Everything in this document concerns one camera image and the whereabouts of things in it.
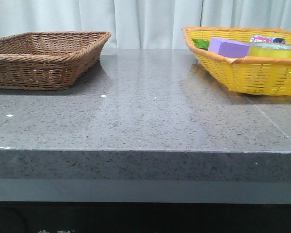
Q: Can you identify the white curtain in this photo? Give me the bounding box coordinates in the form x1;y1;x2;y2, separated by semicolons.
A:
0;0;291;49

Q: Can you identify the yellow woven basket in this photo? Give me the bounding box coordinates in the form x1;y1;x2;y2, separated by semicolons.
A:
182;27;291;96

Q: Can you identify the purple foam block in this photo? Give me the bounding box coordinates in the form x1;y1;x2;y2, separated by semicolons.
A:
208;37;250;58

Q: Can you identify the purple labelled black-capped bottle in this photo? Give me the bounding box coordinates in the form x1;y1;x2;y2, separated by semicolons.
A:
249;35;286;44

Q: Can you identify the brown wicker basket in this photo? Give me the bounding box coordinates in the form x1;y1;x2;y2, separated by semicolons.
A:
0;31;112;90

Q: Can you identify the yellow clear tape roll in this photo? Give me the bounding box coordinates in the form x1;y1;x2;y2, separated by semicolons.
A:
248;42;291;58

